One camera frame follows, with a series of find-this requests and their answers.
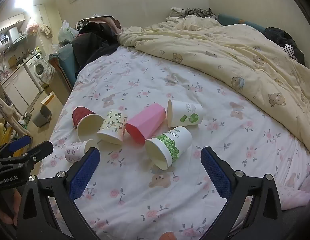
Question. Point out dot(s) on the striped cloth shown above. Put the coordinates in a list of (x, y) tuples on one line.
[(289, 50)]

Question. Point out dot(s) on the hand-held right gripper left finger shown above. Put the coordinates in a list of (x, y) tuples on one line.
[(84, 173)]

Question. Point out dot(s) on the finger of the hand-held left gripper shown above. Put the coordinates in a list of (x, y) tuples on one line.
[(38, 150), (18, 144)]

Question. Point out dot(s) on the beige hanging cloth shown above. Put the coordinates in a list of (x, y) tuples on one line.
[(46, 30)]

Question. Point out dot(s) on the dark plush blanket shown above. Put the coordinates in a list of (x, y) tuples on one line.
[(277, 36)]

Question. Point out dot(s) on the grey waste bin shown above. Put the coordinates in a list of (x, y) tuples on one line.
[(42, 116)]

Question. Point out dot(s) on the small pink print cup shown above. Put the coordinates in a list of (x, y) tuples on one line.
[(75, 151)]

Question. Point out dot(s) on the white cup with tree print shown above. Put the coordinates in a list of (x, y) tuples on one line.
[(187, 112)]

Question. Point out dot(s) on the pink hanging bag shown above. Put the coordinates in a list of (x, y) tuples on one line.
[(32, 26)]

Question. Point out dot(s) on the white wall cabinets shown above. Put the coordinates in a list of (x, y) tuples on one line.
[(10, 21)]

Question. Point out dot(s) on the dark clothing pile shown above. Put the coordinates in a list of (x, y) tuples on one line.
[(92, 45)]

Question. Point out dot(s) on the white pillow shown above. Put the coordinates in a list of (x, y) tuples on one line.
[(177, 13)]

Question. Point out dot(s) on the white plastic bag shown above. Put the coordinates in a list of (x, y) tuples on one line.
[(66, 32)]

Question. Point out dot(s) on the yellow stool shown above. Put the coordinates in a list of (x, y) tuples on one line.
[(2, 133)]

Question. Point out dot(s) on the person's left hand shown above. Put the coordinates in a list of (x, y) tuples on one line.
[(6, 212)]

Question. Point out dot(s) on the white washing machine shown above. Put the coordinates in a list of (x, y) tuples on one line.
[(37, 66)]

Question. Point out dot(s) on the yellow cartoon print cup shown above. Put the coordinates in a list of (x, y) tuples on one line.
[(115, 122)]

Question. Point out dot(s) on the pink plastic cup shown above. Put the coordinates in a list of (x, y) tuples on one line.
[(147, 120)]

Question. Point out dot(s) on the white cup with green band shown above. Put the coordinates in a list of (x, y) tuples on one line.
[(175, 140)]

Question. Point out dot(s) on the floral bed sheet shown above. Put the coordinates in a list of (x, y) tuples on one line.
[(145, 80)]

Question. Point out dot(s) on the dark patterned cloth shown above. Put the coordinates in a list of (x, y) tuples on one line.
[(200, 12)]

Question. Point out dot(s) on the yellow bear print duvet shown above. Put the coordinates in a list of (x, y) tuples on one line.
[(220, 45)]

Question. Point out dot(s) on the red paper cup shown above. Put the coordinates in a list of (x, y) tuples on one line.
[(78, 115)]

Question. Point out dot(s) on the white water heater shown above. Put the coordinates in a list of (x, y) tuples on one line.
[(0, 45)]

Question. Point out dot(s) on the white kitchen cabinet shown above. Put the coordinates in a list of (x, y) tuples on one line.
[(20, 85)]

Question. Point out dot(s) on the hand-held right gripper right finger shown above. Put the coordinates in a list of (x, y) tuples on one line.
[(217, 173)]

